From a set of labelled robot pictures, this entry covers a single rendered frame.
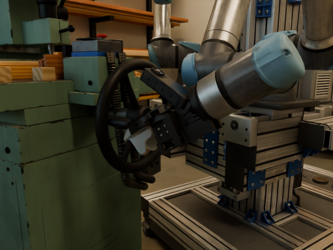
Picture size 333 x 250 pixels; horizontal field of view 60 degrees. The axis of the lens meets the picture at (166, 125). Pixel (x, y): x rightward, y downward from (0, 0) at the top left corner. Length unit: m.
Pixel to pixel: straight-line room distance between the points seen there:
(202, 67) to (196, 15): 4.10
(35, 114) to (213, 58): 0.43
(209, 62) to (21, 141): 0.46
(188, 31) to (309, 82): 3.41
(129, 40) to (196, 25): 1.06
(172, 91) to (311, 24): 0.55
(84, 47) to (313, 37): 0.65
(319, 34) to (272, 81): 0.56
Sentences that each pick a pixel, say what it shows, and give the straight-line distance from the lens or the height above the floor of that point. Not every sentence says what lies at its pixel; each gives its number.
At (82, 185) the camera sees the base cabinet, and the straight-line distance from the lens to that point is 0.88.
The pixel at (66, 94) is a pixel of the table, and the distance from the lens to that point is 0.80.
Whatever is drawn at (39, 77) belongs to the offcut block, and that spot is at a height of 0.91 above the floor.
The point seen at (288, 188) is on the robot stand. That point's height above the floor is 0.34.
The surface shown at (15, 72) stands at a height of 0.92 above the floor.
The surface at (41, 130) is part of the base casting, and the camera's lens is 0.76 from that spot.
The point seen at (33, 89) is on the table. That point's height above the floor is 0.88.
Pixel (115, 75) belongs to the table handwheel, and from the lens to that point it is 0.65.
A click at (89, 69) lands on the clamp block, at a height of 0.93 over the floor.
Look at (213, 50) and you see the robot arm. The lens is 0.59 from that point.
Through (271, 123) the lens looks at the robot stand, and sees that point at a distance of 1.02.
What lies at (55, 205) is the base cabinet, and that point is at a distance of 0.84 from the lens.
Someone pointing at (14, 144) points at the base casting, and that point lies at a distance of 0.76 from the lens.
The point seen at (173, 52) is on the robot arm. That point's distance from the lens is 1.40.
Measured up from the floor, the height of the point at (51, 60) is 0.95.
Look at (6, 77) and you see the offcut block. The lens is 0.74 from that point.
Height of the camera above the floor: 0.94
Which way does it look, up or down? 12 degrees down
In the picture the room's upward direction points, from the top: straight up
